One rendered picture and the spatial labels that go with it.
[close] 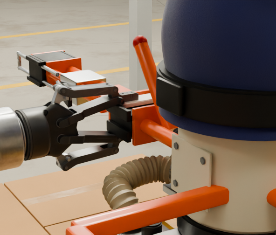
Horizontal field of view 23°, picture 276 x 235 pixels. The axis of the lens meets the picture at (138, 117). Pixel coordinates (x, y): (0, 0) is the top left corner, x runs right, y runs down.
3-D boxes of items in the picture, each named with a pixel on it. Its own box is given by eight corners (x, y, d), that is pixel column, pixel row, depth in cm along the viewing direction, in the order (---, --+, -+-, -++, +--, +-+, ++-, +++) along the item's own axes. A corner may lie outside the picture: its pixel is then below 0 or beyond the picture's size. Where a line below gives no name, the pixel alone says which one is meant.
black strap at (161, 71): (384, 107, 80) (389, 74, 78) (227, 143, 68) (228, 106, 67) (259, 66, 98) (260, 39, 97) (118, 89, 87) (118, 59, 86)
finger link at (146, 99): (113, 103, 107) (113, 99, 107) (150, 97, 110) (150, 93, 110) (122, 108, 104) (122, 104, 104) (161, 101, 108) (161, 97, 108)
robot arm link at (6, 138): (-29, 162, 101) (9, 155, 104) (-9, 184, 93) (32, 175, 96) (-34, 103, 98) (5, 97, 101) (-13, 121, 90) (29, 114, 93)
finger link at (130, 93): (105, 102, 105) (105, 83, 104) (134, 97, 108) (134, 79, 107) (110, 105, 104) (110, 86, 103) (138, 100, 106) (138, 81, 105)
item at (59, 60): (82, 82, 135) (81, 57, 133) (47, 87, 131) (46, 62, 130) (64, 72, 142) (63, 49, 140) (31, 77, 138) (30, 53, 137)
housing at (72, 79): (108, 100, 124) (108, 77, 123) (75, 107, 121) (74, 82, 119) (91, 91, 130) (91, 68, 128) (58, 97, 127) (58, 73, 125)
